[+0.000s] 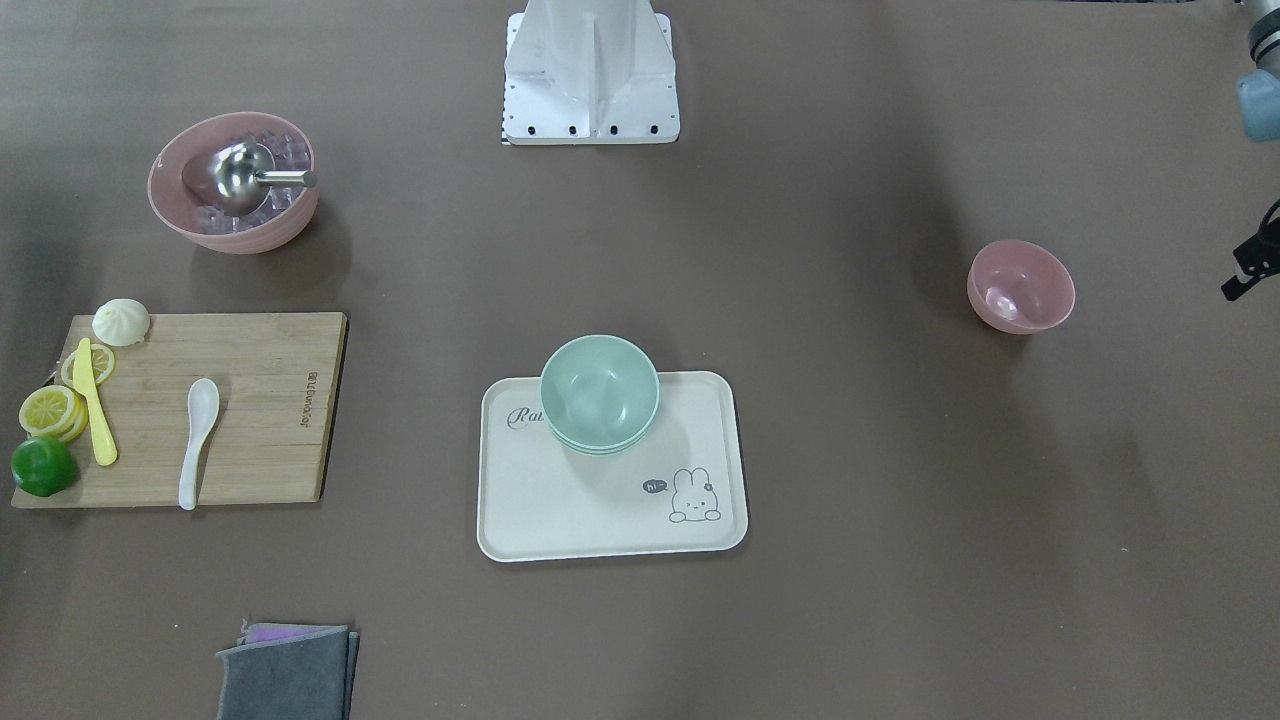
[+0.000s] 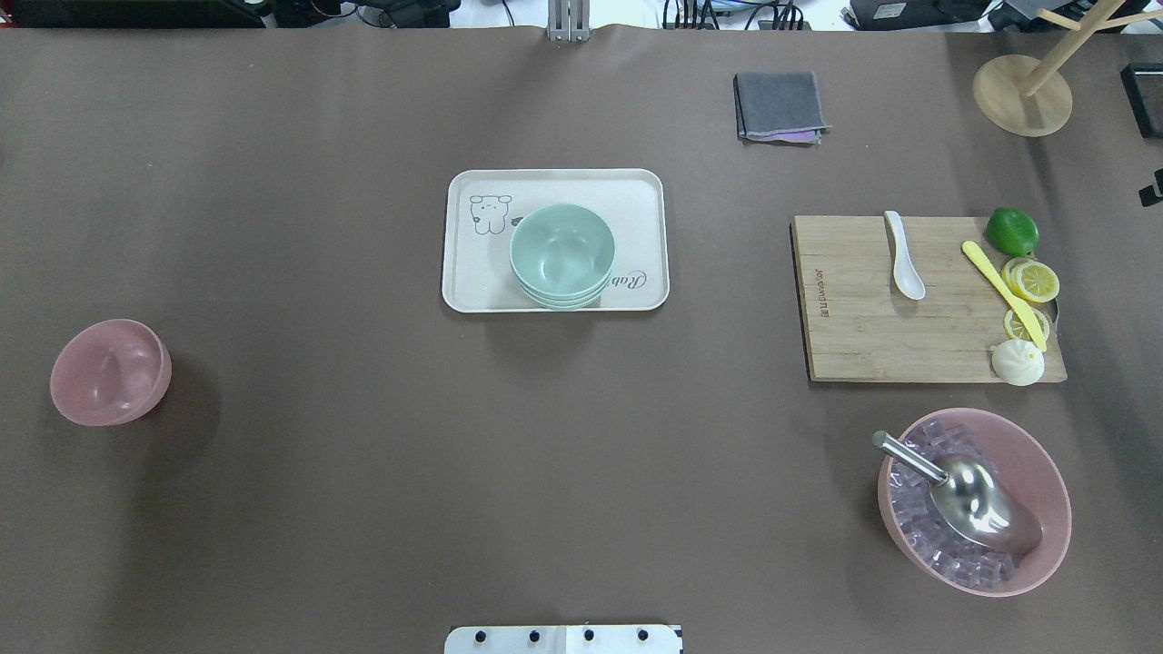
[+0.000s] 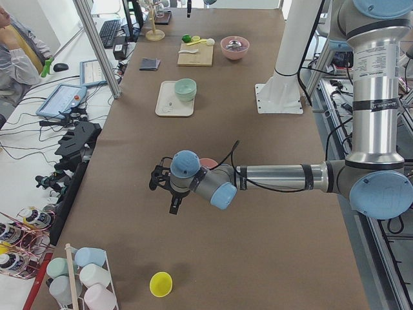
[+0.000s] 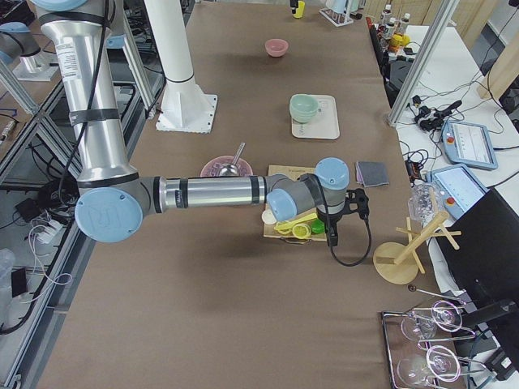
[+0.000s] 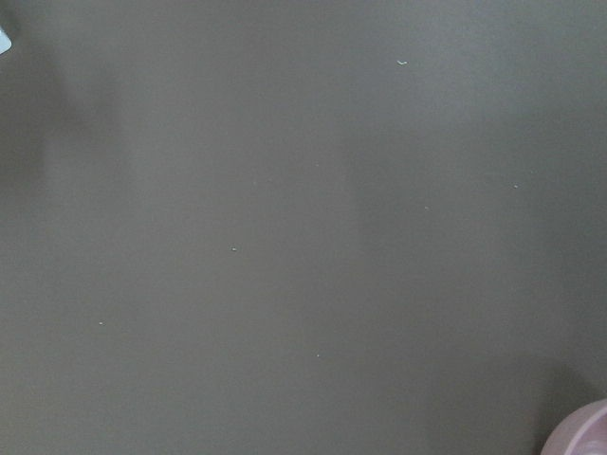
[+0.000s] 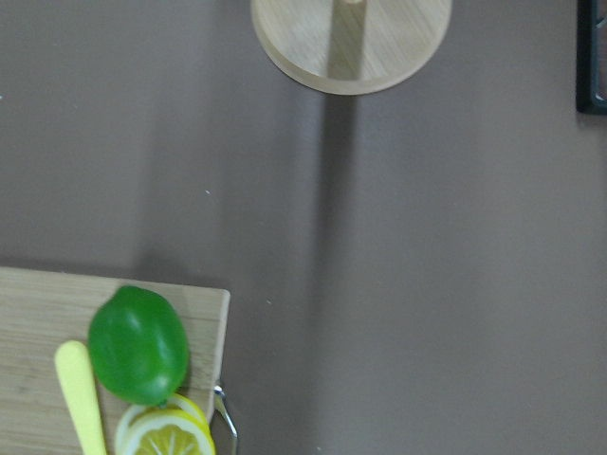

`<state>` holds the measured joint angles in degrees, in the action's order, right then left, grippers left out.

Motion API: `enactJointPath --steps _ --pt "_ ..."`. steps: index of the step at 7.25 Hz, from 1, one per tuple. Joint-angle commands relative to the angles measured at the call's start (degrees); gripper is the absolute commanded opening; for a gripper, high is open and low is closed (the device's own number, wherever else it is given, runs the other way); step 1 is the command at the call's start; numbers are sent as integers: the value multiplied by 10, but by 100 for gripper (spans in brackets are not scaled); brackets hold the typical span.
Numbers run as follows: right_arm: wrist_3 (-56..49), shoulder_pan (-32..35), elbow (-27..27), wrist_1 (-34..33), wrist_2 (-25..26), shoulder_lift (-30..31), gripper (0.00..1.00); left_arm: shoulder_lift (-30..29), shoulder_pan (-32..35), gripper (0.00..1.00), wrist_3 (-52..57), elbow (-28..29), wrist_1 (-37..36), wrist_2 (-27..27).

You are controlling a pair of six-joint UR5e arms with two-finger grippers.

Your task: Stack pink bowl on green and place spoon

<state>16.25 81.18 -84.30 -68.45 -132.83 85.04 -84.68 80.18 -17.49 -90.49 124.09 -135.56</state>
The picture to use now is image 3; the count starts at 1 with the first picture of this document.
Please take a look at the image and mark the wooden cutting board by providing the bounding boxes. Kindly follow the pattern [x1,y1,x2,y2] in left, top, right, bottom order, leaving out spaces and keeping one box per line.
[177,43,214,67]

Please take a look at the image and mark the aluminium frame post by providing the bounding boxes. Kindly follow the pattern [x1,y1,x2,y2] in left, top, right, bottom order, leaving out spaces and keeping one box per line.
[73,0,121,99]

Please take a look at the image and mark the white ceramic spoon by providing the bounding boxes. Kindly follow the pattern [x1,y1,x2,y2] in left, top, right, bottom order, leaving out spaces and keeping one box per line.
[178,49,199,54]

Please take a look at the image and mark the dark folded cloth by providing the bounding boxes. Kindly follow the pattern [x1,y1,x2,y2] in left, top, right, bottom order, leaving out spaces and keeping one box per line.
[139,57,161,71]

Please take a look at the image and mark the white garlic toy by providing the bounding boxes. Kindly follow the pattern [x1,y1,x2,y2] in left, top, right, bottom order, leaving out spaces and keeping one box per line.
[206,38,215,46]

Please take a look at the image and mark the grey cup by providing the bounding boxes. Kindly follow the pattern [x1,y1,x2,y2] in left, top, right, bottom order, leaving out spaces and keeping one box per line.
[49,275,72,305]

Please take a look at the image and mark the white wire cup rack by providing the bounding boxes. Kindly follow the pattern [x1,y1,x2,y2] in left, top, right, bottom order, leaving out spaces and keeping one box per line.
[46,247,119,309]

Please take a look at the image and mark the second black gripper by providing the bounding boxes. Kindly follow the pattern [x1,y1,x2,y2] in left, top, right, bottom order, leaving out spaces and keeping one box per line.
[186,0,192,17]

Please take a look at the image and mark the green handled tool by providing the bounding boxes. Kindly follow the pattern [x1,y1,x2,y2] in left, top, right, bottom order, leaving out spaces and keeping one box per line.
[40,57,54,78]

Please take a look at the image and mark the blue framed tablet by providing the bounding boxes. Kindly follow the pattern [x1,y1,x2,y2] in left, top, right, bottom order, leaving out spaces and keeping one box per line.
[79,59,106,87]

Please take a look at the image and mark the green bowl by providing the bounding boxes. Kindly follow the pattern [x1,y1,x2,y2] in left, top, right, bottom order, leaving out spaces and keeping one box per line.
[174,78,197,101]

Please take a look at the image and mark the black tool holder rack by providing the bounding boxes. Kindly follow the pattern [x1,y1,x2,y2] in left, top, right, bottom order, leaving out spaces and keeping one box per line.
[54,121,102,172]

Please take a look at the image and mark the teach pendant tablet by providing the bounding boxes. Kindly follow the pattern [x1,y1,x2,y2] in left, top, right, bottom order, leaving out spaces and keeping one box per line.
[35,84,87,119]

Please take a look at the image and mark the white cup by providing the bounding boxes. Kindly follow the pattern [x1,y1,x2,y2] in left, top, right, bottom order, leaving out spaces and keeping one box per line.
[79,263,110,287]

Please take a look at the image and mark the black power adapter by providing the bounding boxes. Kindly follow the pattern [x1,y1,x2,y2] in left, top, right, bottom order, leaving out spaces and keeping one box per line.
[112,36,128,60]

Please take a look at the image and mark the black computer mouse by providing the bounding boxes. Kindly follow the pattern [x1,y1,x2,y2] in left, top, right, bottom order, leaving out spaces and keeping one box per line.
[53,63,69,72]

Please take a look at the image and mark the dark brown tray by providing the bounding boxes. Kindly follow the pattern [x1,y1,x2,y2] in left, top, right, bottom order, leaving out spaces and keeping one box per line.
[155,11,172,25]

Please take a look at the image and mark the yellow measuring spoon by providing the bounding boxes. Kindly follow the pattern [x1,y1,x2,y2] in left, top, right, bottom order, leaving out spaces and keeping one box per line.
[186,36,207,46]

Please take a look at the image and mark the seated person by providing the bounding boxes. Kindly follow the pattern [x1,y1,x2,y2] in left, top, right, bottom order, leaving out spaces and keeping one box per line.
[0,3,52,107]

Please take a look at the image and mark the green toy vegetable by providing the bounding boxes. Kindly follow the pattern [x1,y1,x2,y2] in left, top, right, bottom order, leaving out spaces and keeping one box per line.
[181,34,192,43]

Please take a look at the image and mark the blue cup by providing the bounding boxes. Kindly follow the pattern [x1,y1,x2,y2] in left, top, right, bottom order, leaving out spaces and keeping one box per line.
[74,247,106,267]

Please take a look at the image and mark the yellow cup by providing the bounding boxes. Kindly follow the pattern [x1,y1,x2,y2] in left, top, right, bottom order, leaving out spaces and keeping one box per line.
[149,271,173,298]

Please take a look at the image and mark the small pink bowl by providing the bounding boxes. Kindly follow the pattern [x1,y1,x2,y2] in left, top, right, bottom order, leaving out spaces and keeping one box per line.
[199,158,218,170]

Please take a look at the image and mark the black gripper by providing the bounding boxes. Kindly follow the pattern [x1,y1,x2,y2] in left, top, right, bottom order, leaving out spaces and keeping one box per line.
[149,157,190,214]

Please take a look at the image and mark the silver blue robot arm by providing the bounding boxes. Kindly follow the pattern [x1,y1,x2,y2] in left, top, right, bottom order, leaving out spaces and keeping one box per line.
[149,1,412,220]

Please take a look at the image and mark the large pink bowl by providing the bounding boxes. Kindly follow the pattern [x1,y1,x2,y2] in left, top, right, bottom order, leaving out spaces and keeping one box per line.
[220,36,250,60]

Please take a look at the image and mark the pink cup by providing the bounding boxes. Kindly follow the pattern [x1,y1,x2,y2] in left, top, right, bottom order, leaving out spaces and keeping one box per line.
[84,284,117,310]

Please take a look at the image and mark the black keyboard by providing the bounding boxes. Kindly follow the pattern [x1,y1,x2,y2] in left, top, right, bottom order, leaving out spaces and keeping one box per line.
[99,19,121,48]

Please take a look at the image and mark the cream plastic tray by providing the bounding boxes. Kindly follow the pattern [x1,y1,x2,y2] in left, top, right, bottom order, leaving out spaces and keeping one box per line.
[155,81,194,117]

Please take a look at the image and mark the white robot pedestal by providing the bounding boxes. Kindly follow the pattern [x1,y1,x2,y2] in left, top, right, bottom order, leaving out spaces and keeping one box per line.
[256,0,324,114]

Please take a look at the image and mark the wooden mug tree stand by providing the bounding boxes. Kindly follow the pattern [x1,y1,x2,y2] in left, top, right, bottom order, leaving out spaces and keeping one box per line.
[140,0,165,41]

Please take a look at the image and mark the green cup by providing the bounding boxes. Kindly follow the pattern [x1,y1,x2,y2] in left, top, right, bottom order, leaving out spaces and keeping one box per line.
[46,258,69,279]

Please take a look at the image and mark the copper wire bottle rack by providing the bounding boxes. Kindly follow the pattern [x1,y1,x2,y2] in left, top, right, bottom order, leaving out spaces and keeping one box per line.
[1,207,55,280]

